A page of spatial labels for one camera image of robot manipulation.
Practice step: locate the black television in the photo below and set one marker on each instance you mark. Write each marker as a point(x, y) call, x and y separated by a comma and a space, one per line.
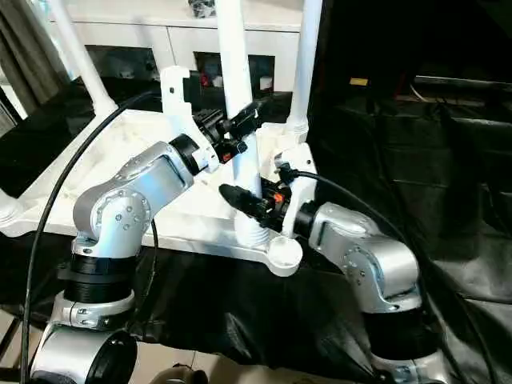
point(464, 78)

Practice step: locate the black box with beige label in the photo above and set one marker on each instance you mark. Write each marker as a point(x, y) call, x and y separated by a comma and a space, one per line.
point(360, 40)

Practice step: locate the black mat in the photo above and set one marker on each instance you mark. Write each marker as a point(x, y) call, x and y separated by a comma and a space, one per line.
point(400, 160)

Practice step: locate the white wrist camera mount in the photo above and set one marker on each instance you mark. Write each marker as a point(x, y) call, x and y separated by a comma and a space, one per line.
point(174, 100)
point(300, 168)

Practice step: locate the white cabinet with glass doors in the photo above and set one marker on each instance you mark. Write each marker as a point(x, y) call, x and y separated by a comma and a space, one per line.
point(140, 32)

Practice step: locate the white plastic table top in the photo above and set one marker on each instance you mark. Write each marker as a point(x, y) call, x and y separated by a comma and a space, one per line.
point(100, 160)

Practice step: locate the white plastic table leg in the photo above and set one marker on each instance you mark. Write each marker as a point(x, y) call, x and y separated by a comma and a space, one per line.
point(84, 68)
point(8, 212)
point(236, 60)
point(306, 60)

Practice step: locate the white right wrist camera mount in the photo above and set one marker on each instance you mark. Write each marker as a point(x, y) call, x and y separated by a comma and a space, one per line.
point(300, 168)

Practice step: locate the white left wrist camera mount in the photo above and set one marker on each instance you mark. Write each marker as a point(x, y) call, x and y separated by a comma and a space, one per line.
point(174, 100)

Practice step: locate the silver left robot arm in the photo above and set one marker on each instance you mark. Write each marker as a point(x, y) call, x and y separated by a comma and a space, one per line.
point(132, 188)

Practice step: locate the clear bag on cabinet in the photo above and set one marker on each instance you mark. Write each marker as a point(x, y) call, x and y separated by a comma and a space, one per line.
point(204, 8)

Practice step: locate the grey curtain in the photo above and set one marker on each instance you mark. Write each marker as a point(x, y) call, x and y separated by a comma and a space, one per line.
point(28, 60)

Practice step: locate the dark robot foot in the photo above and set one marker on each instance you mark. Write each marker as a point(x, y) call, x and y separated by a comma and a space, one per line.
point(180, 376)

